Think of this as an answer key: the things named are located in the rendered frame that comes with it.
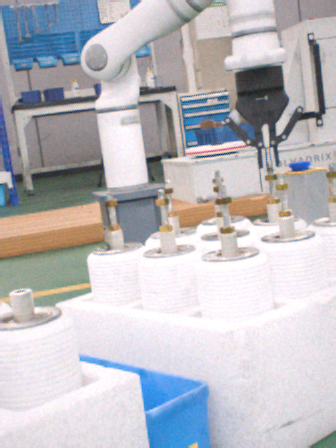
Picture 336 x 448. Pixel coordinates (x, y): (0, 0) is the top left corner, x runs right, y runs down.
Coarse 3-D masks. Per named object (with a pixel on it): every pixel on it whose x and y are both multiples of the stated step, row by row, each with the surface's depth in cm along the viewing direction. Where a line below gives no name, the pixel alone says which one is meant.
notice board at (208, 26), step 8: (216, 0) 730; (224, 0) 731; (208, 8) 729; (216, 8) 731; (224, 8) 733; (200, 16) 728; (208, 16) 730; (216, 16) 732; (224, 16) 734; (200, 24) 729; (208, 24) 731; (216, 24) 733; (224, 24) 735; (200, 32) 730; (208, 32) 732; (216, 32) 734; (224, 32) 735
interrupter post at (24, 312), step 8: (16, 296) 75; (24, 296) 75; (16, 304) 75; (24, 304) 75; (32, 304) 76; (16, 312) 75; (24, 312) 75; (32, 312) 76; (16, 320) 76; (24, 320) 75; (32, 320) 76
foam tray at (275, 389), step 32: (96, 320) 108; (128, 320) 102; (160, 320) 98; (192, 320) 95; (256, 320) 91; (288, 320) 92; (320, 320) 97; (96, 352) 110; (128, 352) 104; (160, 352) 99; (192, 352) 94; (224, 352) 90; (256, 352) 88; (288, 352) 92; (320, 352) 97; (224, 384) 91; (256, 384) 89; (288, 384) 93; (320, 384) 97; (224, 416) 92; (256, 416) 89; (288, 416) 93; (320, 416) 97
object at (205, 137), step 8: (208, 128) 567; (216, 128) 556; (224, 128) 557; (248, 128) 563; (200, 136) 591; (208, 136) 573; (216, 136) 559; (224, 136) 559; (232, 136) 561; (200, 144) 594; (208, 144) 578
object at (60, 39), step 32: (64, 0) 683; (0, 32) 672; (32, 32) 679; (64, 32) 686; (96, 32) 692; (64, 96) 691; (96, 96) 635; (160, 96) 650; (160, 128) 715; (96, 160) 704
